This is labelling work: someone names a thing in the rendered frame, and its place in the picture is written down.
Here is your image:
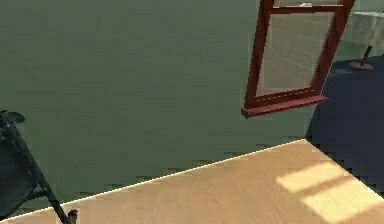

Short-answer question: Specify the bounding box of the red framed window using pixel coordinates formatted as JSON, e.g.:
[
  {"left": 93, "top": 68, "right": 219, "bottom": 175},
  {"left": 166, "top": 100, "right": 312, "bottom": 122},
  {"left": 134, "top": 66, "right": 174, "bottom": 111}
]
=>
[{"left": 240, "top": 0, "right": 356, "bottom": 120}]

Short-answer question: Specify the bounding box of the white round pedestal table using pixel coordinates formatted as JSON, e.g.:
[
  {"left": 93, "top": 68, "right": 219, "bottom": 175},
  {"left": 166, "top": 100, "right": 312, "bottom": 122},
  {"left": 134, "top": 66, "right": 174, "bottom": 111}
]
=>
[{"left": 343, "top": 9, "right": 384, "bottom": 71}]

